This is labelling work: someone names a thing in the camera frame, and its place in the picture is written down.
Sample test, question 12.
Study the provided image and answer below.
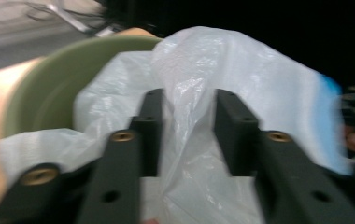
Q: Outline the white plastic bag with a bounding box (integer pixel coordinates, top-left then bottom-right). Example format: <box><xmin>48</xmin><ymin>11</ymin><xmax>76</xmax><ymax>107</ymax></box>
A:
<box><xmin>0</xmin><ymin>25</ymin><xmax>355</xmax><ymax>224</ymax></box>

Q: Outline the metal stand leg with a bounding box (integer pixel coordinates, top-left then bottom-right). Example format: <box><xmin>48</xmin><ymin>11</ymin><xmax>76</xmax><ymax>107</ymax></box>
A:
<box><xmin>47</xmin><ymin>0</ymin><xmax>116</xmax><ymax>38</ymax></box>

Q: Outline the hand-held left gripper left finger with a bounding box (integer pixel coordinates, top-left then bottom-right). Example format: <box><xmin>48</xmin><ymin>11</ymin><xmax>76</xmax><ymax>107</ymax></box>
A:
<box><xmin>128</xmin><ymin>88</ymin><xmax>164</xmax><ymax>178</ymax></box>

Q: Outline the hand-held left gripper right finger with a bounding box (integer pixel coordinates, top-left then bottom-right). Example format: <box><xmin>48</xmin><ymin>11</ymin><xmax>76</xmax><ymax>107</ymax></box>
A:
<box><xmin>213</xmin><ymin>88</ymin><xmax>262</xmax><ymax>177</ymax></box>

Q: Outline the green plastic bin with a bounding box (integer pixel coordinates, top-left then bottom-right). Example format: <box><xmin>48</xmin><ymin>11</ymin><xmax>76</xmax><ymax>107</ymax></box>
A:
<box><xmin>0</xmin><ymin>35</ymin><xmax>164</xmax><ymax>140</ymax></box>

